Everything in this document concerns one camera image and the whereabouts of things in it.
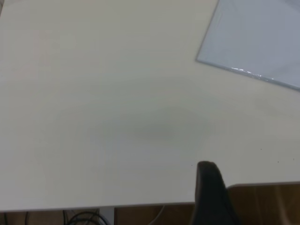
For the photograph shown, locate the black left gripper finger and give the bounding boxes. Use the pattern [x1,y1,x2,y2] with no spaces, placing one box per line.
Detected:
[191,161,242,225]

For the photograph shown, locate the white cable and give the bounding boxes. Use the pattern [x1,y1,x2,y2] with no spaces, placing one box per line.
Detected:
[149,204,165,225]

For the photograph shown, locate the white table leg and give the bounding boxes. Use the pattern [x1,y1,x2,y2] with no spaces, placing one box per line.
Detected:
[105,207,115,225]

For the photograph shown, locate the clear plastic zipper bag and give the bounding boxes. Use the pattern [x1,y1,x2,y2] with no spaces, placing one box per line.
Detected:
[195,0,300,91]

